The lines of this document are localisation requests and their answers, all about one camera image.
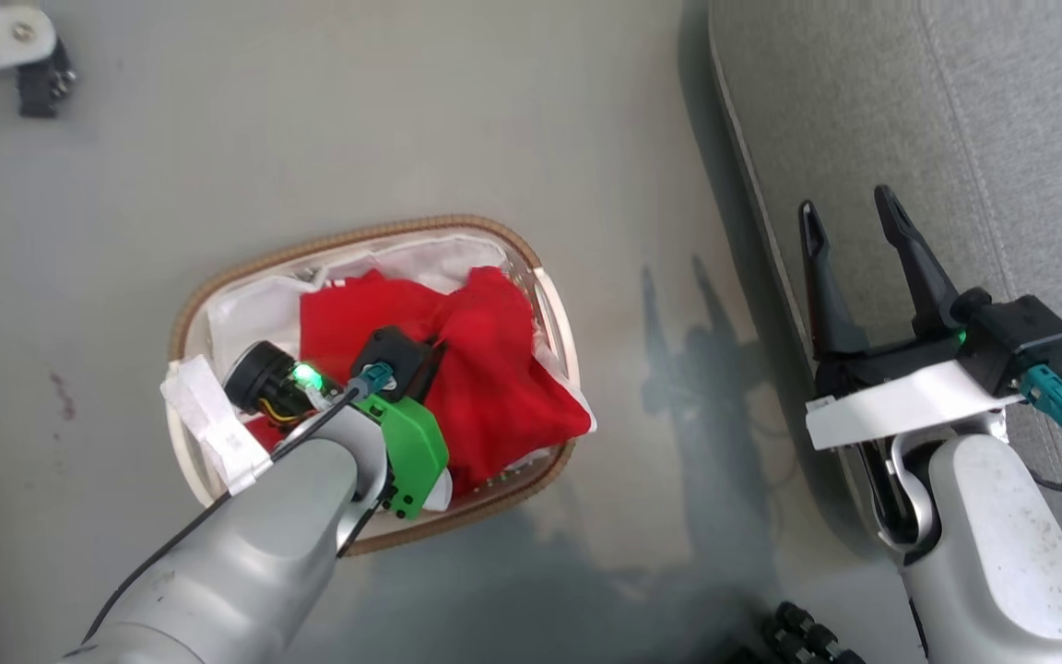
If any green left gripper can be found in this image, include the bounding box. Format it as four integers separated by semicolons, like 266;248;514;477
223;339;451;520

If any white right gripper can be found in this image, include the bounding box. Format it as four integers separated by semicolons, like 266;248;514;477
798;184;1025;451

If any red garment with white trim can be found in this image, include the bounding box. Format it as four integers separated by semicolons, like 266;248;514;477
243;266;592;499

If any white basket with brown rim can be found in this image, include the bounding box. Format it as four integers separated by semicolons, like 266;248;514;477
160;214;598;557

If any white cloth basket liner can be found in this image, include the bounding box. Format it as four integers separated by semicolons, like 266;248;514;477
206;232;598;513

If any grey fabric sofa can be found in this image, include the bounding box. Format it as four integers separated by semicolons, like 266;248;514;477
708;0;1062;664

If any black caster wheel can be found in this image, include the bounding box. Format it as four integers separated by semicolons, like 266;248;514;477
17;41;78;118

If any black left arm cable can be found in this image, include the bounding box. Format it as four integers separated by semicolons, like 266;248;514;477
79;362;400;646

